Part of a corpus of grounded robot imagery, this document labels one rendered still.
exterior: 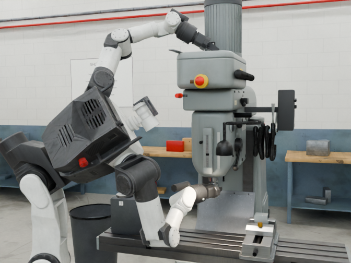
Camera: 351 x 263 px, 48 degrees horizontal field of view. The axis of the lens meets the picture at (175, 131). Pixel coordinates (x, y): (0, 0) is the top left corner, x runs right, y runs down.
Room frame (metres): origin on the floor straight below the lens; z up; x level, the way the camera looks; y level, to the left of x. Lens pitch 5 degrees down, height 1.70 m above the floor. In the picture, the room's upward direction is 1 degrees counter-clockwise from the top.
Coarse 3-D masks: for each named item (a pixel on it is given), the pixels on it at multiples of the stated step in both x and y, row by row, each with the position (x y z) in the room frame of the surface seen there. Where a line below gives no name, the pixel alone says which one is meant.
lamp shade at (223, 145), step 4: (224, 140) 1.64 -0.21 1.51; (220, 144) 1.62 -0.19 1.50; (224, 144) 1.62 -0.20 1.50; (228, 144) 1.62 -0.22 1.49; (216, 148) 1.64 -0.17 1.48; (220, 148) 1.62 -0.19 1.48; (224, 148) 1.61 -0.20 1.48; (228, 148) 1.62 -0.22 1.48; (232, 148) 1.63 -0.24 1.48; (216, 152) 1.64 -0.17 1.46; (220, 152) 1.62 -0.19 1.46; (224, 152) 1.61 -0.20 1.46; (228, 152) 1.61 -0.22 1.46; (232, 152) 1.63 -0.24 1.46
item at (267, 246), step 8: (272, 224) 1.83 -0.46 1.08; (248, 240) 1.69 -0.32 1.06; (256, 240) 1.73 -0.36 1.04; (264, 240) 1.69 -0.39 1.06; (272, 240) 1.71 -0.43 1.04; (248, 248) 1.64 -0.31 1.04; (256, 248) 1.63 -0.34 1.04; (264, 248) 1.62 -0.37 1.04; (272, 248) 1.71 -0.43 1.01; (240, 256) 1.65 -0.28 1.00; (248, 256) 1.64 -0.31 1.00; (256, 256) 1.63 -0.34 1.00; (264, 256) 1.62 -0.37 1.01; (272, 256) 1.64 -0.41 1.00
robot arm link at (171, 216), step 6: (174, 210) 1.62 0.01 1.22; (168, 216) 1.60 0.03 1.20; (174, 216) 1.59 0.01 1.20; (180, 216) 1.61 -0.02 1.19; (168, 222) 1.56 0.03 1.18; (174, 222) 1.56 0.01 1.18; (180, 222) 1.60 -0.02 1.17; (162, 240) 1.46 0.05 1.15; (150, 246) 1.50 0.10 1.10; (156, 246) 1.49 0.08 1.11; (162, 246) 1.47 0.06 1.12; (168, 246) 1.46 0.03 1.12
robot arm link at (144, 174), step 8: (144, 160) 1.46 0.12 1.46; (128, 168) 1.40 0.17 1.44; (136, 168) 1.40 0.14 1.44; (144, 168) 1.41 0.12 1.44; (152, 168) 1.43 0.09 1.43; (136, 176) 1.37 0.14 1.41; (144, 176) 1.39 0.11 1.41; (152, 176) 1.42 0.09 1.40; (136, 184) 1.36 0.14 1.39; (144, 184) 1.39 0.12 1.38; (152, 184) 1.42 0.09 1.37; (136, 192) 1.41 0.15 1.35; (144, 192) 1.40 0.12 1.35; (152, 192) 1.41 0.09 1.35; (136, 200) 1.43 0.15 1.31; (144, 200) 1.41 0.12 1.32
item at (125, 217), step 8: (112, 200) 1.99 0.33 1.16; (120, 200) 1.98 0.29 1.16; (128, 200) 1.97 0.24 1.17; (112, 208) 1.99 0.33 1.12; (120, 208) 1.98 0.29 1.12; (128, 208) 1.97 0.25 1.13; (136, 208) 1.96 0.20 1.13; (112, 216) 1.99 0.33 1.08; (120, 216) 1.98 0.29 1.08; (128, 216) 1.97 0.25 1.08; (136, 216) 1.96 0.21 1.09; (112, 224) 1.99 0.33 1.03; (120, 224) 1.98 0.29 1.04; (128, 224) 1.97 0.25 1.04; (136, 224) 1.96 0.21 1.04; (112, 232) 1.99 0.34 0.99; (120, 232) 1.98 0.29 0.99; (128, 232) 1.97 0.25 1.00; (136, 232) 1.96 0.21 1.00
